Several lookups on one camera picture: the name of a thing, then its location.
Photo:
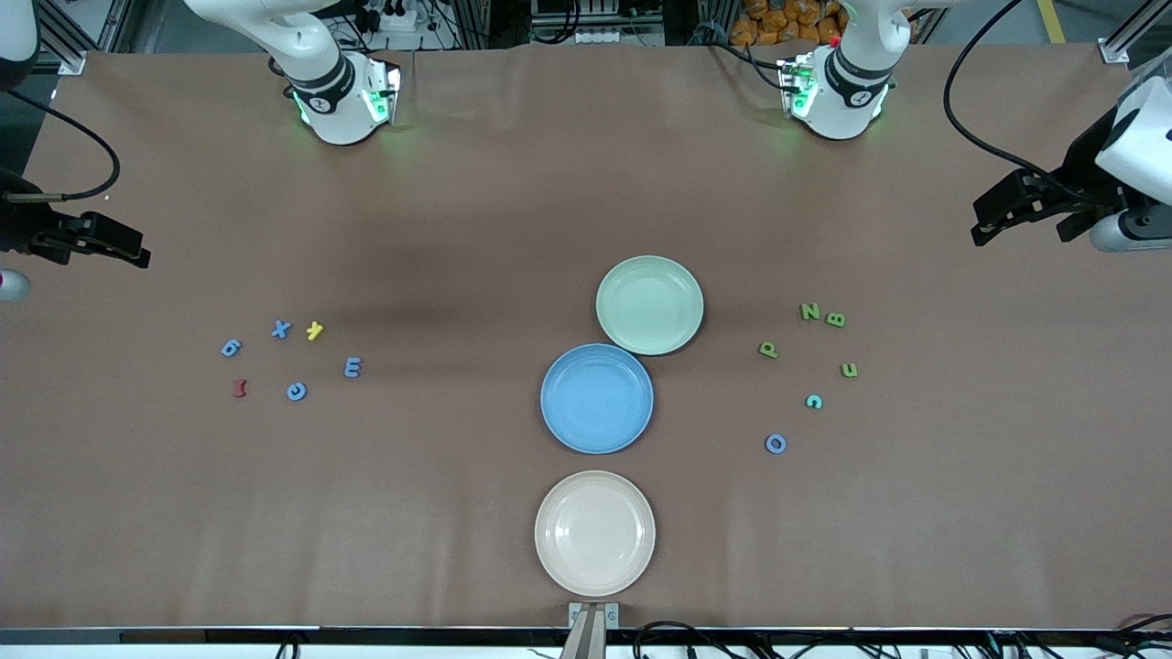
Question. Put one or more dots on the bag of orange fruits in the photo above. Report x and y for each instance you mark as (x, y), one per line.
(760, 23)

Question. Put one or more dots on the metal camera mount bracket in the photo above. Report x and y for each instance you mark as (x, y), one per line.
(593, 618)

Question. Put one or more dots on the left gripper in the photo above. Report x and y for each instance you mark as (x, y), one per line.
(1086, 174)

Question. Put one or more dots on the blue foam number 6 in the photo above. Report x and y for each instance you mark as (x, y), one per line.
(231, 348)

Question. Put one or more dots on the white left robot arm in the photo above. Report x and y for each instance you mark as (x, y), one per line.
(847, 91)

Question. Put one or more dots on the blue foam letter X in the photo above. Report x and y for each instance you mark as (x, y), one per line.
(280, 329)

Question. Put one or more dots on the blue foam letter E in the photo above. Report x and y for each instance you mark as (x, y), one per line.
(352, 367)

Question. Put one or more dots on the yellow foam letter K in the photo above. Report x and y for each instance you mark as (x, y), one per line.
(315, 330)

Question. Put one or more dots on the blue foam letter G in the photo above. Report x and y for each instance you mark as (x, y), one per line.
(291, 392)

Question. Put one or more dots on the brown table cover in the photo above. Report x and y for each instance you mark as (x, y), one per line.
(916, 549)

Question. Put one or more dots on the black equipment rack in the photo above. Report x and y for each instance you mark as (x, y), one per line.
(595, 23)

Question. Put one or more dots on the green foam letter N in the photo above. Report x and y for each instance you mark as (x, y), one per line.
(810, 311)

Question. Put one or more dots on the blue foam letter O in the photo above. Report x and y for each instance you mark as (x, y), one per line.
(767, 444)

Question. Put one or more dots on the beige plate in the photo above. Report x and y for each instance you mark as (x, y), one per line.
(595, 535)

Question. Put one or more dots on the blue plate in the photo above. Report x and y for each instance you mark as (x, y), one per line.
(595, 430)

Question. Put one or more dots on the white power strip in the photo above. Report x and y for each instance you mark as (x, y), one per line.
(398, 16)

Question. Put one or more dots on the green foam letter P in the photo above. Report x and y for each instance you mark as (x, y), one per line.
(767, 349)

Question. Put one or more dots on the aluminium frame profile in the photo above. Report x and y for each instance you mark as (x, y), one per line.
(71, 62)
(1115, 50)

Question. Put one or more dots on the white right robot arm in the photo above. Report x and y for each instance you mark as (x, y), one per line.
(339, 91)

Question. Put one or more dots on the light green plate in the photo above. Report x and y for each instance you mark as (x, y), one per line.
(641, 334)

